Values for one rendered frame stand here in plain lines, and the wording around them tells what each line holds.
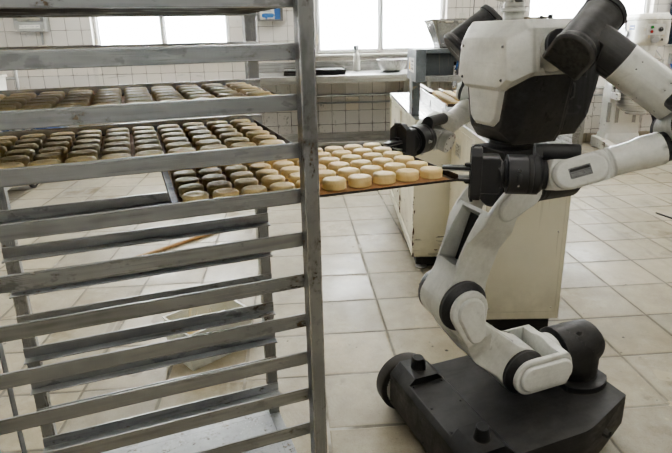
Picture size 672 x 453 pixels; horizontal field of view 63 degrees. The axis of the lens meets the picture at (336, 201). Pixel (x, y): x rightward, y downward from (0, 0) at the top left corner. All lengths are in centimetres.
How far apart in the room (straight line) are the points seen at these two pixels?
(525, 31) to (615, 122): 521
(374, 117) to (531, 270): 402
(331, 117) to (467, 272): 471
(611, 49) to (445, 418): 107
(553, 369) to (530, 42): 96
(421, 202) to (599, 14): 178
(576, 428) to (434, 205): 148
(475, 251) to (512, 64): 49
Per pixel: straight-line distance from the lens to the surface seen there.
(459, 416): 173
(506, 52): 137
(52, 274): 106
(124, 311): 108
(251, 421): 178
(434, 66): 288
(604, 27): 132
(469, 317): 151
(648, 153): 131
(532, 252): 236
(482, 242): 149
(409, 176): 118
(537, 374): 177
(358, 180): 113
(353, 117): 611
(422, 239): 298
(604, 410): 191
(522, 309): 247
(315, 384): 121
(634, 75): 131
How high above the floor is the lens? 126
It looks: 17 degrees down
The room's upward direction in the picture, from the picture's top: 1 degrees counter-clockwise
